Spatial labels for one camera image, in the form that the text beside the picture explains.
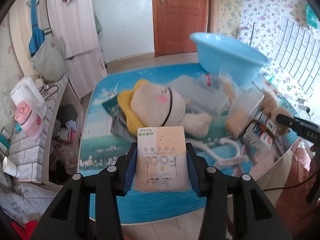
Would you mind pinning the white appliance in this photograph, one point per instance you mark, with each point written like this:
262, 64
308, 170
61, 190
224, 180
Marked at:
27, 92

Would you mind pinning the blue hanging bag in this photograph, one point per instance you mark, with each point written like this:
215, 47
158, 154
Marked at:
36, 37

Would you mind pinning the brown wooden door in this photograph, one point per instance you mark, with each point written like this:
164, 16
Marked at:
180, 25

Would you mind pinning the green wall sign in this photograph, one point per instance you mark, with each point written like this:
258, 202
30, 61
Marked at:
313, 17

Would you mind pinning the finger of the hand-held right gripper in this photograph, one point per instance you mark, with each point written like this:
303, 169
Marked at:
287, 121

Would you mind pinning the brown teddy bear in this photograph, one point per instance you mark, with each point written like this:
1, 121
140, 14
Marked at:
272, 105

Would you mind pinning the colourful printed box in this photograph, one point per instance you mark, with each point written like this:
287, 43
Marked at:
262, 130

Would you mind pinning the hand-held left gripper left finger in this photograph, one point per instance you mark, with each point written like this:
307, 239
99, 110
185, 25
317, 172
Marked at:
130, 166

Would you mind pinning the grey hanging bag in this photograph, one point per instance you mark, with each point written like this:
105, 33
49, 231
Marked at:
50, 60

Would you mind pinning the red small box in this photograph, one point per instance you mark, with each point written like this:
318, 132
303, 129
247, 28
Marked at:
73, 135

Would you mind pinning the blue white packet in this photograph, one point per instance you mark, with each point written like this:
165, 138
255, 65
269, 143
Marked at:
70, 125

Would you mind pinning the white paper cup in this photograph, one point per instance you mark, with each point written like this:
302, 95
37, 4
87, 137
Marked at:
10, 166

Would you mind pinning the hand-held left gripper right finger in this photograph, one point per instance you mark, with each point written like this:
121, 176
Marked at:
193, 167

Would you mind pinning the black thin rod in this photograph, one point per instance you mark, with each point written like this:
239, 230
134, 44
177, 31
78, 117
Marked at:
252, 33

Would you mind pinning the brick pattern counter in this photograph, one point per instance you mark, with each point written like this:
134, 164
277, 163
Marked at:
27, 152

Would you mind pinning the red cloth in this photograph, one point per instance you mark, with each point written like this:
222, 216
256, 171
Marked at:
23, 231

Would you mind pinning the pale green cloth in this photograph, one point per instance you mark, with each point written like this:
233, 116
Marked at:
98, 25

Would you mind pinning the dark grey bag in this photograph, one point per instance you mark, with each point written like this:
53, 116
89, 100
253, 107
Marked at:
67, 112

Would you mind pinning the beige plush toy yellow hat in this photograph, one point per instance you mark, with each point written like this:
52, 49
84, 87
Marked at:
152, 105

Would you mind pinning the clear plastic storage box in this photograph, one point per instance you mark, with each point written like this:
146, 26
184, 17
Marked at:
197, 97

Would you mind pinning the white tissue pack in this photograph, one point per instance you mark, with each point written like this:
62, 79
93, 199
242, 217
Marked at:
162, 152

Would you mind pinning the pink appliance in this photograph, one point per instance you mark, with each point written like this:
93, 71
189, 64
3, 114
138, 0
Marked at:
28, 122

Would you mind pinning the white wardrobe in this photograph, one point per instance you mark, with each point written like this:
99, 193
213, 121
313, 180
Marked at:
75, 30

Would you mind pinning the green flower print pouch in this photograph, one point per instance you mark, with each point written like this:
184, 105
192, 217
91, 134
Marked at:
111, 107

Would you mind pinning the grey white blanket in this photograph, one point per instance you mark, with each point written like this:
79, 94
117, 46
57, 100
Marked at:
22, 200

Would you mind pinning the clear container brown contents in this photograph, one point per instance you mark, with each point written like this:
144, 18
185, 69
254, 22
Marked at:
242, 115

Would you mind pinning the light blue plastic basin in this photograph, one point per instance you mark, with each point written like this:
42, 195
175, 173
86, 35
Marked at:
225, 55

